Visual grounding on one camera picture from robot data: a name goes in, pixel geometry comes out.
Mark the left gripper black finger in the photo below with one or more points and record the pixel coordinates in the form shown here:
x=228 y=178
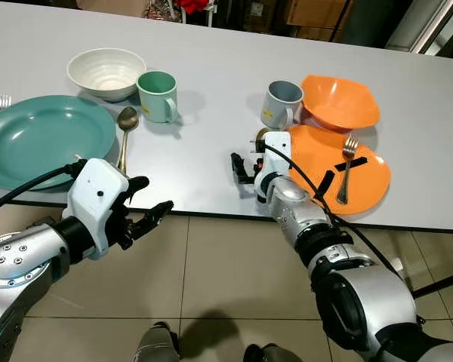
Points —
x=151 y=219
x=136 y=185

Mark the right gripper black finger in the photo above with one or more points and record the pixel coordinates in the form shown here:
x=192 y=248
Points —
x=238 y=166

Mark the silver metal fork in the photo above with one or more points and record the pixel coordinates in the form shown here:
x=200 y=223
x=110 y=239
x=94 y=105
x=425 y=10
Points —
x=4 y=102
x=347 y=170

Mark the orange plastic plate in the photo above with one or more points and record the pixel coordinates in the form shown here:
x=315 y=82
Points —
x=370 y=185

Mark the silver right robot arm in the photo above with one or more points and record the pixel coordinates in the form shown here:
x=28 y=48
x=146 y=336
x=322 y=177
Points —
x=362 y=302

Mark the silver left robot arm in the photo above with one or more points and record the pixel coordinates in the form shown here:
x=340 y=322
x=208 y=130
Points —
x=15 y=264

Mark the dark bronze spoon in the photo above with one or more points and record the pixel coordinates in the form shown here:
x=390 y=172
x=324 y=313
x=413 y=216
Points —
x=127 y=121

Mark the grey ceramic mug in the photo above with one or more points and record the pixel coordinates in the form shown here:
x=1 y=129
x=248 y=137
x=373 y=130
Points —
x=281 y=105

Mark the black tape strip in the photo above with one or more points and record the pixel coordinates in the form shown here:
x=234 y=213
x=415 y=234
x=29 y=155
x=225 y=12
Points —
x=356 y=162
x=325 y=185

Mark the green ceramic mug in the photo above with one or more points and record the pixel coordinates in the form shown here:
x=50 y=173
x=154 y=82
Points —
x=157 y=98

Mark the teal plate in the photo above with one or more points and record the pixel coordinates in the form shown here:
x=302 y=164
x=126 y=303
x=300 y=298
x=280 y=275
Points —
x=45 y=143

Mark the orange plastic bowl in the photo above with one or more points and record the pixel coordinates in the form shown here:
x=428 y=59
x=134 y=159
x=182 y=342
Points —
x=340 y=102

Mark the white ribbed bowl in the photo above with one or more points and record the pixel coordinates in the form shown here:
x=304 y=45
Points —
x=106 y=72

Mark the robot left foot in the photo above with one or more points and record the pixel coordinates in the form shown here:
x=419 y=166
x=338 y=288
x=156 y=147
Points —
x=157 y=345

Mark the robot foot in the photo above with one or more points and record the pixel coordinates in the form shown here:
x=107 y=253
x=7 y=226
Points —
x=272 y=354
x=157 y=345

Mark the dark shelf unit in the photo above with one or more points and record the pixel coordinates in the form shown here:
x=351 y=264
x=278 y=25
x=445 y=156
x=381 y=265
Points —
x=241 y=15

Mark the red and white decoration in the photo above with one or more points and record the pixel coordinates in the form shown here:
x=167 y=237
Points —
x=192 y=6

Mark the brown cardboard box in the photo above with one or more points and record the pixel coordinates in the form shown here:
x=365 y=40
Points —
x=317 y=11

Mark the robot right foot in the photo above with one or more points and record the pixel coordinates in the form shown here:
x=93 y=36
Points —
x=272 y=354

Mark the white glass-door cabinet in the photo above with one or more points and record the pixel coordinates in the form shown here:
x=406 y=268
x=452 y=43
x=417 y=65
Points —
x=423 y=23

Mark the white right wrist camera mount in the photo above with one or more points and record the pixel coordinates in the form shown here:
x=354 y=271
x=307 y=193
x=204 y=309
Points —
x=275 y=162

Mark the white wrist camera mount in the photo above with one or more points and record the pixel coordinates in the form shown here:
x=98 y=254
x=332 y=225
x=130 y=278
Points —
x=94 y=192
x=275 y=162

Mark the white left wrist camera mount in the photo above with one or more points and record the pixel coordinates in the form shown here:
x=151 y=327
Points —
x=94 y=192

